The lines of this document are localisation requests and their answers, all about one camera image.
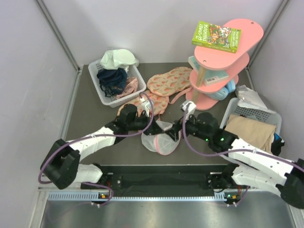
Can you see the white mesh pink-trim laundry bag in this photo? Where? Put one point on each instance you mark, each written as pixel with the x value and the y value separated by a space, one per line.
pixel 162 143

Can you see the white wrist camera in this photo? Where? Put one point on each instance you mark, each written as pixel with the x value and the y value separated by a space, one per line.
pixel 188 107
pixel 146 107

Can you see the beige folded garment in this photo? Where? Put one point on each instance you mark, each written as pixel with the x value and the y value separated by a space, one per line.
pixel 254 132

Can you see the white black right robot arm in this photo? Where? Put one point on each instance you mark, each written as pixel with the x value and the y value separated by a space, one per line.
pixel 250 166

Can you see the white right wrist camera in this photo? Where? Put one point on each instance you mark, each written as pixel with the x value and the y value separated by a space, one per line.
pixel 188 107

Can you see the light blue headphones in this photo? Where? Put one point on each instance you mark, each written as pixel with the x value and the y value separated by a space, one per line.
pixel 223 92

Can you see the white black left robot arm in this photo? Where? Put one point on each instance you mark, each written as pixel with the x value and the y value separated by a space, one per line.
pixel 62 164

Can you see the white plastic basket right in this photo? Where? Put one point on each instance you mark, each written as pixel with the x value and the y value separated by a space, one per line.
pixel 267 117

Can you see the grey slotted cable duct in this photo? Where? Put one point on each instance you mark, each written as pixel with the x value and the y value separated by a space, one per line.
pixel 101 197

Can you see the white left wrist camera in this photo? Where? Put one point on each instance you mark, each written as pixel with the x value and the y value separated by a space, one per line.
pixel 146 107

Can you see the green treehouse book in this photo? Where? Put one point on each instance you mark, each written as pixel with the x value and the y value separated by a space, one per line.
pixel 216 37

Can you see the white plastic basket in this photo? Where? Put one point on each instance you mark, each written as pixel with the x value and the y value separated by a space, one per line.
pixel 267 117
pixel 112 101

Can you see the navy lace garment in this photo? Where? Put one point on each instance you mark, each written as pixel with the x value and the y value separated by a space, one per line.
pixel 112 82

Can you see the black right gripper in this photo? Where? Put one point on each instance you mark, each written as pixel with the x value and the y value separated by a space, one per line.
pixel 174 131

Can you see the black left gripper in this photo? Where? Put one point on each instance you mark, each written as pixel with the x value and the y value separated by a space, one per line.
pixel 155 129

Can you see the light blue book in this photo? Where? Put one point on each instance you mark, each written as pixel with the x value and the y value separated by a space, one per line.
pixel 211 76

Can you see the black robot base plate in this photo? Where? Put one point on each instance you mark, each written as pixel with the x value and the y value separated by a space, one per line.
pixel 168 180

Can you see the black blue garment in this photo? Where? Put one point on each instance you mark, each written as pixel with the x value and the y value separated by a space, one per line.
pixel 277 144

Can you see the peach patterned eye mask upper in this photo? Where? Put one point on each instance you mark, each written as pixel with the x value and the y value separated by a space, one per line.
pixel 172 82

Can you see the white plastic basket left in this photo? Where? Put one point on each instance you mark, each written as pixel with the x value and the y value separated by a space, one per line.
pixel 112 101

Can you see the pink lace garment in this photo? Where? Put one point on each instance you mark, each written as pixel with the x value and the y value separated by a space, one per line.
pixel 131 87

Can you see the pink three-tier wooden shelf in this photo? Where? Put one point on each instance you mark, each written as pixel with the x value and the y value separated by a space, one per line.
pixel 211 59

